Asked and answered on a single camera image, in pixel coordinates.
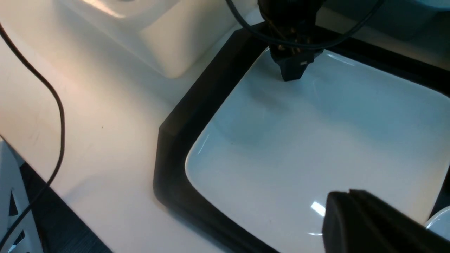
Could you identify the white small bowl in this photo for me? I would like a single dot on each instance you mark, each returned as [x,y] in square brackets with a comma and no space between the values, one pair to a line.
[440,223]

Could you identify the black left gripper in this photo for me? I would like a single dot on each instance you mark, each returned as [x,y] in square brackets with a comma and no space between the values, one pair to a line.
[292,21]

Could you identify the black serving tray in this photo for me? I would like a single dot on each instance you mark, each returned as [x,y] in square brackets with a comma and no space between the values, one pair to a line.
[180,130]

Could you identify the large white plastic tub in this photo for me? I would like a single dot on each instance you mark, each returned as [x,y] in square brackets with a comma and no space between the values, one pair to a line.
[167,35]

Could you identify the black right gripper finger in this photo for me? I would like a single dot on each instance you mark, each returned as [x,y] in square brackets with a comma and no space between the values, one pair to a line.
[359,222]

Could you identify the teal plastic bin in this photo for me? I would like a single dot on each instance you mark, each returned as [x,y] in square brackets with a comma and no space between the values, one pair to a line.
[401,19]

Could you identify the white rectangular rice plate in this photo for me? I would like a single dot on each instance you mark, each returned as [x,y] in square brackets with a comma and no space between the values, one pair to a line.
[271,153]

